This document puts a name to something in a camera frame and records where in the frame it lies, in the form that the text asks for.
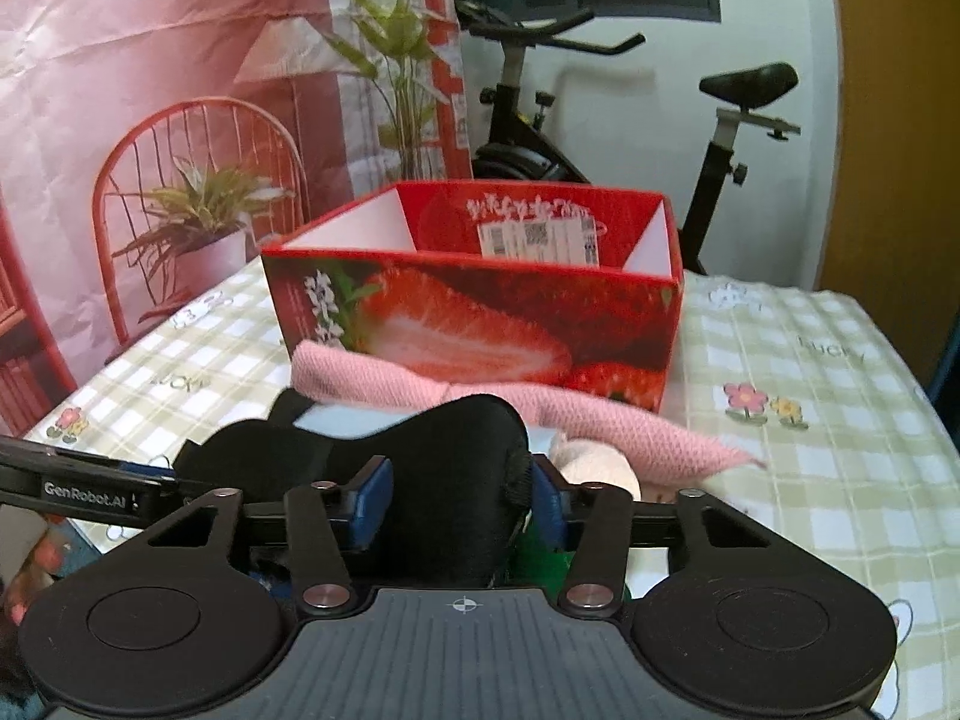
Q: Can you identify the black exercise bike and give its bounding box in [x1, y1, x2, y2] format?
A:
[450, 0, 802, 277]

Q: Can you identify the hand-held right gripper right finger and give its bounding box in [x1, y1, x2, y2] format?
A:
[531, 456, 777, 616]

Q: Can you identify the white cloth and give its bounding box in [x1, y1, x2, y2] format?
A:
[296, 403, 421, 442]

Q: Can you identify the teal curtain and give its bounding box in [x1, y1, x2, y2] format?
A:
[924, 292, 960, 410]

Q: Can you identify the pink knitted cloth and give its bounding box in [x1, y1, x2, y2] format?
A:
[291, 340, 767, 482]

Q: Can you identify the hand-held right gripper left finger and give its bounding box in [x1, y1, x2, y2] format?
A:
[142, 456, 396, 616]

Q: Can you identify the checked printed tablecloth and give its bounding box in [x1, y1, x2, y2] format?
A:
[22, 262, 960, 720]

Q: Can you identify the green cloth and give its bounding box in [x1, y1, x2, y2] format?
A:
[517, 529, 578, 593]

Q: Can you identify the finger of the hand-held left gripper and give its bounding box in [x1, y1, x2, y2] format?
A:
[0, 435, 177, 482]

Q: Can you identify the printed backdrop cloth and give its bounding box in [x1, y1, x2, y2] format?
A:
[0, 0, 475, 436]

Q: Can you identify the cream knitted cloth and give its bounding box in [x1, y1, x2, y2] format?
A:
[546, 439, 643, 502]

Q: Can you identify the red strawberry print box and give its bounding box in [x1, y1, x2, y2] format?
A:
[261, 180, 685, 417]

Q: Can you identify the wooden door panel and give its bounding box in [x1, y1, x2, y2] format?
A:
[817, 0, 960, 391]

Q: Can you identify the black cloth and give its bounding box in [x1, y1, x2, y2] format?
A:
[172, 394, 535, 590]

